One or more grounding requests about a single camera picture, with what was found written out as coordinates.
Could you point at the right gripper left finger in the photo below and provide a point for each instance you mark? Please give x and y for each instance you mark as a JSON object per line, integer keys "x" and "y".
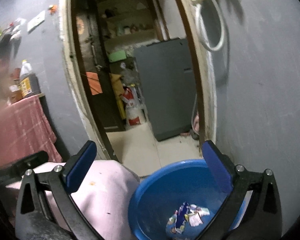
{"x": 75, "y": 174}

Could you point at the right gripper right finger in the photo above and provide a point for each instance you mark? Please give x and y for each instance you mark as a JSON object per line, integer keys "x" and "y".
{"x": 252, "y": 207}

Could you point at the white yellow wrapper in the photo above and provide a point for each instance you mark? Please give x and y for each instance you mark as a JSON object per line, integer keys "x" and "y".
{"x": 196, "y": 214}

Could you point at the blue snack wrapper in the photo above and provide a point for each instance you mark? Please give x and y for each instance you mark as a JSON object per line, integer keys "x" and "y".
{"x": 182, "y": 217}

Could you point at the red plaid cloth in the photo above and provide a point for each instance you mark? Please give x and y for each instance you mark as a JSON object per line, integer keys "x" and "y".
{"x": 25, "y": 130}

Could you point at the brown sauce pouch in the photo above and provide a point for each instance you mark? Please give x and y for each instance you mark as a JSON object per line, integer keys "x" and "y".
{"x": 15, "y": 94}

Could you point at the large soy sauce jug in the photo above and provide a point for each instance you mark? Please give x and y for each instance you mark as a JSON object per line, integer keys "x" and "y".
{"x": 29, "y": 83}

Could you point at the blue plastic bucket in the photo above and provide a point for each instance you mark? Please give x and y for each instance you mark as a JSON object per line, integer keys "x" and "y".
{"x": 159, "y": 197}

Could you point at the green box on shelf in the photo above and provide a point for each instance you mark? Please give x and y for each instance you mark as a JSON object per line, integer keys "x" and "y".
{"x": 117, "y": 56}

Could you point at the grey washing machine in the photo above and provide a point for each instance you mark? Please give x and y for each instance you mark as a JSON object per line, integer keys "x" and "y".
{"x": 168, "y": 86}

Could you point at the white wall switch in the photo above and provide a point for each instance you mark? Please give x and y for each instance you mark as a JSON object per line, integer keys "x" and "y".
{"x": 37, "y": 20}

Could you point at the orange wall hook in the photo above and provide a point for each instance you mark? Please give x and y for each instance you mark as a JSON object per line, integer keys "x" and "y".
{"x": 52, "y": 9}

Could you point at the wooden door frame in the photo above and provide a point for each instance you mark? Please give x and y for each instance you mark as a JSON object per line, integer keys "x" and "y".
{"x": 79, "y": 87}

